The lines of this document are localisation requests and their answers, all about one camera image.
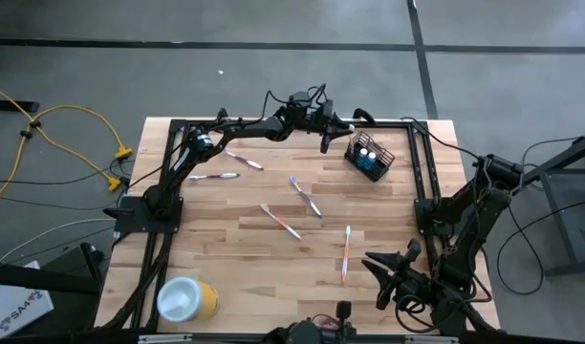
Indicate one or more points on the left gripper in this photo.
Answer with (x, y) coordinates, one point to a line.
(307, 122)

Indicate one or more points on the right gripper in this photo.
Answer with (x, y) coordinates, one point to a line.
(412, 284)

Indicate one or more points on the teal toothpaste tube white cap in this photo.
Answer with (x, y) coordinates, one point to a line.
(372, 156)
(364, 152)

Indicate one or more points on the purple white toothbrush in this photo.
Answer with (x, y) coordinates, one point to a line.
(304, 195)
(213, 176)
(247, 161)

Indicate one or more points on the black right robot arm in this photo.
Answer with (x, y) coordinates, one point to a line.
(469, 224)

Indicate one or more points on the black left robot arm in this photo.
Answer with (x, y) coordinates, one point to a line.
(178, 167)

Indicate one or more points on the black handheld controller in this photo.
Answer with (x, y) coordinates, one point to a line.
(343, 310)

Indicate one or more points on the person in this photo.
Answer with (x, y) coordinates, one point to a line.
(323, 323)

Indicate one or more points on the yellow cup white inside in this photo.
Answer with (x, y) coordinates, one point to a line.
(180, 298)

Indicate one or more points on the black flat floor bar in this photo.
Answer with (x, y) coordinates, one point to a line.
(13, 106)

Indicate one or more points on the black stand leg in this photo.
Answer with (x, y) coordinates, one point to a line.
(34, 278)

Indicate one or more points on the white printed box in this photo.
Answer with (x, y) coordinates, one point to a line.
(15, 306)

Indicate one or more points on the black frame clamp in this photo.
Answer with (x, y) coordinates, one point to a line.
(221, 114)
(361, 113)

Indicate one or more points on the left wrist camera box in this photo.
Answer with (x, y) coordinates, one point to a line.
(299, 99)

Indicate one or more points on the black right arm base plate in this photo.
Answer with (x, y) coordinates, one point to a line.
(424, 215)

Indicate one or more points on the silver metal bracket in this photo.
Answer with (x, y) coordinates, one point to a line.
(166, 338)
(431, 339)

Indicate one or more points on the black desk frame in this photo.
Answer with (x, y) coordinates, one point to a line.
(560, 159)

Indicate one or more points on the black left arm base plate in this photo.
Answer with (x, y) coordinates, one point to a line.
(130, 222)

